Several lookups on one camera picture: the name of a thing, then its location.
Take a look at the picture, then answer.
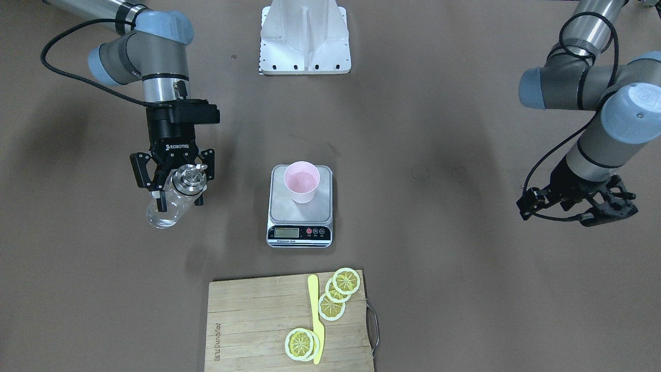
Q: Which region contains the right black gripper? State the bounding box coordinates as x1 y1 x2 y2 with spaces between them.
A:
129 99 221 213

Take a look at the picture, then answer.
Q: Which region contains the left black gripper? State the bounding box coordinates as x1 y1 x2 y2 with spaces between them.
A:
548 155 638 227

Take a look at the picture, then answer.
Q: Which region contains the pink plastic cup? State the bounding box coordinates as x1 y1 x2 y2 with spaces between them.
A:
283 162 321 204

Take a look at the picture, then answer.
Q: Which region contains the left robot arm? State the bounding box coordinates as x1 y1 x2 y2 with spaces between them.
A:
516 1 660 227

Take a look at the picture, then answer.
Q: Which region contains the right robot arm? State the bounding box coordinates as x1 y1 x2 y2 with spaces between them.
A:
40 1 221 213

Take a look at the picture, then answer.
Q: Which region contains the digital kitchen scale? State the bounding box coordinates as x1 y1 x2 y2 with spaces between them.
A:
266 164 333 248

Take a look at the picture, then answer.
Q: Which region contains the wooden cutting board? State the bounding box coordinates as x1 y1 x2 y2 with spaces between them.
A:
204 269 380 371

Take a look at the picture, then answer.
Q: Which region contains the yellow plastic knife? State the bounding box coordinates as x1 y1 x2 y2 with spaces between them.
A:
307 274 325 365

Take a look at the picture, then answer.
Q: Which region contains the lemon slice middle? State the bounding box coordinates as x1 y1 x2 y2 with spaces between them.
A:
324 278 351 303

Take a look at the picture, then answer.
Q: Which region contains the lemon slice under pair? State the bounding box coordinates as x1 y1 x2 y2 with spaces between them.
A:
302 330 321 362

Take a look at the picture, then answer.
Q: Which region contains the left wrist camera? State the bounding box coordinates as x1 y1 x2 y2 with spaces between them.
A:
515 188 552 221

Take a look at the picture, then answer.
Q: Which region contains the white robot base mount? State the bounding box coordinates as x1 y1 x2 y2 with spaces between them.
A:
258 1 352 75

